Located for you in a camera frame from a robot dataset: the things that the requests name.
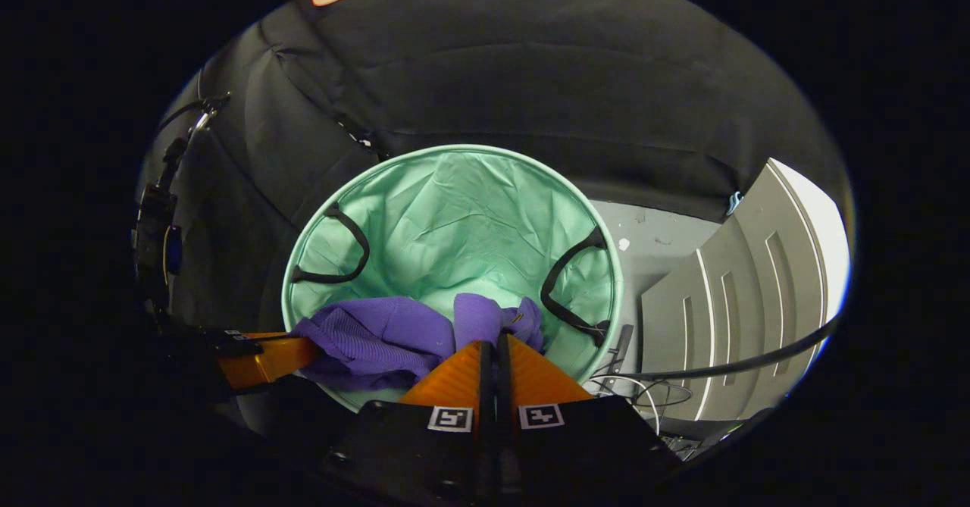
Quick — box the black clothes rack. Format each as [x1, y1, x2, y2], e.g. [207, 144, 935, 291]
[602, 316, 840, 383]

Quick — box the grey metal bracket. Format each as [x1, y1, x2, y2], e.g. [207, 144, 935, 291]
[602, 324, 636, 377]

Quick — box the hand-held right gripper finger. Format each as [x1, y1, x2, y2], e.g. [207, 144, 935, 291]
[322, 340, 497, 504]
[496, 333, 683, 502]

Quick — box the green laundry hamper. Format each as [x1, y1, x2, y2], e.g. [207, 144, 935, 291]
[280, 143, 626, 413]

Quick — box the black equipment stand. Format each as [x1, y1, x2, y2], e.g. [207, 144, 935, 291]
[133, 92, 232, 326]

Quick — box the purple jacket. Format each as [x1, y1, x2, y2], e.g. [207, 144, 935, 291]
[288, 293, 546, 393]

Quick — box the thin white cable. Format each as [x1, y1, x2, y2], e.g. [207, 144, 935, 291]
[590, 374, 694, 436]

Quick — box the white panelled door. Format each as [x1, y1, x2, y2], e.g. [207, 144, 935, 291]
[640, 157, 851, 424]

